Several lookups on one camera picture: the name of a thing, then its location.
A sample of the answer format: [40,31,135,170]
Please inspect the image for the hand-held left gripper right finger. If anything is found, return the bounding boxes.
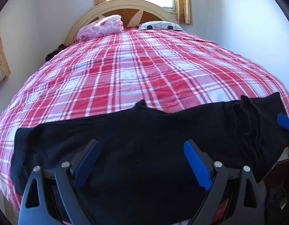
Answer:
[183,139,265,225]

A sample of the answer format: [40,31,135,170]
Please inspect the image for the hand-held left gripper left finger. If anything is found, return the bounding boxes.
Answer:
[18,139,101,225]

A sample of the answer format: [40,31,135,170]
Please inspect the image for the yellow side curtain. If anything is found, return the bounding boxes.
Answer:
[0,20,11,88]

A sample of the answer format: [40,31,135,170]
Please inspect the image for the cream wooden headboard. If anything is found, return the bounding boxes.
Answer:
[65,0,180,46]

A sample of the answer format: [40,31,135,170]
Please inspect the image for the black cloth bundle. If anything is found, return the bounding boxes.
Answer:
[45,44,65,62]

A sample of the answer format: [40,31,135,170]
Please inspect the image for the black pants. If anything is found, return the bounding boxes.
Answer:
[11,91,289,225]

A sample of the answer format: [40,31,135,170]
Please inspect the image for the red plaid bedsheet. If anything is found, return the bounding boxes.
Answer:
[0,27,289,214]

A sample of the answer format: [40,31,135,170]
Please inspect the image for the pink floral pillow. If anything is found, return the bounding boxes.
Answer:
[76,15,124,41]

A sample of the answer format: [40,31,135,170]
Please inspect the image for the white patterned pillow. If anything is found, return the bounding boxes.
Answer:
[137,21,184,31]

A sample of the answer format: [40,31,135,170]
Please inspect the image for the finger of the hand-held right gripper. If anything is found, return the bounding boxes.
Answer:
[277,113,289,131]

